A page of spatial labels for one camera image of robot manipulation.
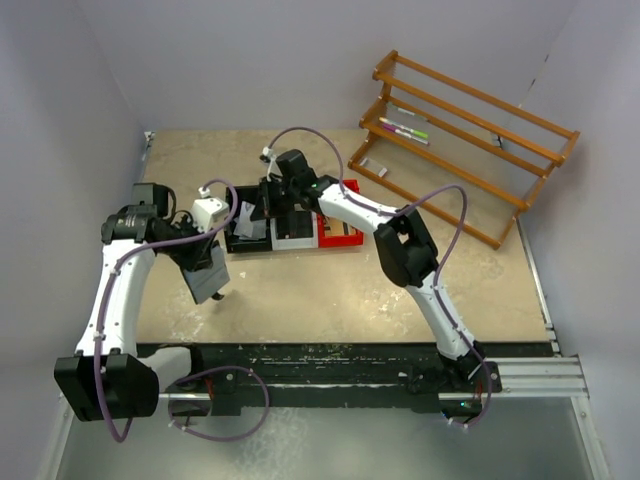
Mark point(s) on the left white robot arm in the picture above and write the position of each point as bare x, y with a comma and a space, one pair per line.
105, 377

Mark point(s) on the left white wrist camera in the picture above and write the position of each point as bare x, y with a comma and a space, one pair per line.
206, 210

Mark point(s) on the white plastic bin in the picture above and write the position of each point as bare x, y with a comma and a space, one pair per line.
299, 244

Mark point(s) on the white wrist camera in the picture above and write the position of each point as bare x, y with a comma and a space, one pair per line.
206, 210
268, 157

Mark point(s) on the black card holder wallet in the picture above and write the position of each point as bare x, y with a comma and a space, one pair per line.
206, 284

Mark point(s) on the red plastic bin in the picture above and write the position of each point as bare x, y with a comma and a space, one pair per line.
332, 233

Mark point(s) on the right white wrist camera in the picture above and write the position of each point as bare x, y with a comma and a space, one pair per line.
268, 157

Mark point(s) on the grey marker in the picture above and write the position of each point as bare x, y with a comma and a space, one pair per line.
408, 112

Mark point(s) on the pink marker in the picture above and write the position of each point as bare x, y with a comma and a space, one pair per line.
405, 134

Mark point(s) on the green capped marker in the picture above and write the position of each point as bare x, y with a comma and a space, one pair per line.
397, 127

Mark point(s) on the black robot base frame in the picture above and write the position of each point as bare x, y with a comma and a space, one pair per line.
315, 375

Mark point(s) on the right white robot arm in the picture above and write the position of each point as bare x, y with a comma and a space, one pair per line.
407, 253

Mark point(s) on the black plastic bin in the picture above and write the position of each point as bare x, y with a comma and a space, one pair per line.
234, 245

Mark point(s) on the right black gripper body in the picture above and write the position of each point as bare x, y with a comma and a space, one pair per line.
279, 196

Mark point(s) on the black item in white bin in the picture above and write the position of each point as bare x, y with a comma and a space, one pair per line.
295, 225

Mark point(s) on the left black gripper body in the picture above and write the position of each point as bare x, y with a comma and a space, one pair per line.
187, 254

